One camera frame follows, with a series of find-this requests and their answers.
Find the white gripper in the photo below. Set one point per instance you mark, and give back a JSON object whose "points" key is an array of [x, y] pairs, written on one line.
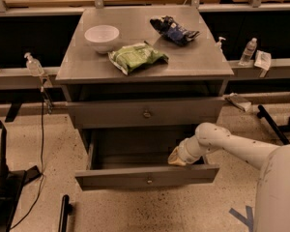
{"points": [[186, 154]]}

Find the grey drawer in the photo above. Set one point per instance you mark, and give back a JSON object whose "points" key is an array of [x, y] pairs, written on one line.
{"points": [[143, 113], [119, 178]]}

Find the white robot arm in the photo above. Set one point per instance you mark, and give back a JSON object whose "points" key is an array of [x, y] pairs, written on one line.
{"points": [[272, 203]]}

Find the grey top drawer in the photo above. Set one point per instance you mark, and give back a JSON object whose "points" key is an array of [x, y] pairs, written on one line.
{"points": [[143, 113]]}

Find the grey drawer cabinet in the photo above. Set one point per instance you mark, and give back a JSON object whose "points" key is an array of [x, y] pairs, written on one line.
{"points": [[137, 81]]}

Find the green chip bag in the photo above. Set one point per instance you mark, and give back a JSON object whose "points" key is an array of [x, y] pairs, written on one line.
{"points": [[131, 57]]}

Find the black bar on floor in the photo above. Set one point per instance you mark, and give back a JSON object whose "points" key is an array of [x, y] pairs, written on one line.
{"points": [[66, 209]]}

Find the right sanitizer pump bottle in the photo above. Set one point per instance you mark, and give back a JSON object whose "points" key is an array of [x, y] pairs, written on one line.
{"points": [[219, 43]]}

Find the sanitizer pump bottle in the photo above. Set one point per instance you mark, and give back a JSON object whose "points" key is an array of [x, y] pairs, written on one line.
{"points": [[33, 65], [219, 43]]}

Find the black stand leg right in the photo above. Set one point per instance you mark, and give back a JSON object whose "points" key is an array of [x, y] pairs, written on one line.
{"points": [[279, 130]]}

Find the blue chip bag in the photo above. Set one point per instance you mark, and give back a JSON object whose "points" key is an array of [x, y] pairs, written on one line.
{"points": [[171, 30]]}

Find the white paper packet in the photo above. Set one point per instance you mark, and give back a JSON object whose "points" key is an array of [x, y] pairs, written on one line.
{"points": [[263, 60]]}

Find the clear water bottle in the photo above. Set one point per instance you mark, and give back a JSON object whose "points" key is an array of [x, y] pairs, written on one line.
{"points": [[248, 52]]}

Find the white bowl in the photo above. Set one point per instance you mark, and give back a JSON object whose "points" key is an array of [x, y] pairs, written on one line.
{"points": [[102, 38]]}

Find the left sanitizer pump bottle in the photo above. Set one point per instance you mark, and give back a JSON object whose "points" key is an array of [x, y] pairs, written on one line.
{"points": [[33, 65]]}

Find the black stand base left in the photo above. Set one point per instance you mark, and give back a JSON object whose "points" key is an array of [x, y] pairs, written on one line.
{"points": [[11, 184]]}

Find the folded cloth on rail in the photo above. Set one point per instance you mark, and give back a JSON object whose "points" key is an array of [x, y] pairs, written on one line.
{"points": [[239, 101]]}

